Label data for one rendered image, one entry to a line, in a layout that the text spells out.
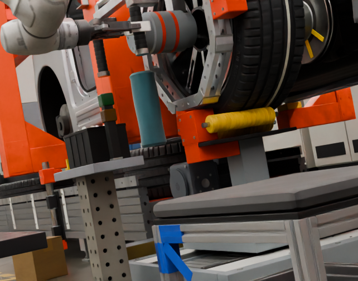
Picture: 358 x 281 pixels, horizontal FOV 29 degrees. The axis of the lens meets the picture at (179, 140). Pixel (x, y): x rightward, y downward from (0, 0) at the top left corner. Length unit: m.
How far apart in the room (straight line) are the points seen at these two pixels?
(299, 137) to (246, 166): 5.90
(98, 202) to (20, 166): 2.26
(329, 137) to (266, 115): 5.56
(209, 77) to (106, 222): 0.60
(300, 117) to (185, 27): 3.32
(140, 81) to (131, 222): 0.78
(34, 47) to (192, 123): 0.62
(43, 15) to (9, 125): 2.78
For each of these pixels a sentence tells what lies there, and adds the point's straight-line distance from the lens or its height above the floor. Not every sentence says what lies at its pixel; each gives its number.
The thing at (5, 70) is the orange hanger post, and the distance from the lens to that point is 4.63.
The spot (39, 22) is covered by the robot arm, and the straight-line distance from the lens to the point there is 1.86.
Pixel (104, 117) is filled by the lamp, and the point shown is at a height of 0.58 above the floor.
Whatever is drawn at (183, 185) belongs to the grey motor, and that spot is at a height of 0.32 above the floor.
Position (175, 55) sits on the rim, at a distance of 2.60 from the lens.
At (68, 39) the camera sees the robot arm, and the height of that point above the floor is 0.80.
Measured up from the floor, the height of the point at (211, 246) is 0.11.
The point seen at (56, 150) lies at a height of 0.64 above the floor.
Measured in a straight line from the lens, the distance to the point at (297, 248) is 0.93.
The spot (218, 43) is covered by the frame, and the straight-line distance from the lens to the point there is 2.13.
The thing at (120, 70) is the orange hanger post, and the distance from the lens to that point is 2.75.
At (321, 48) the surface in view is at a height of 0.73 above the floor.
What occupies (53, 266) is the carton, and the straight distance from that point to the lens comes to 3.22.
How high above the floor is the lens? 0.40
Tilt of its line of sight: 2 degrees up
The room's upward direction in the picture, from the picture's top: 10 degrees counter-clockwise
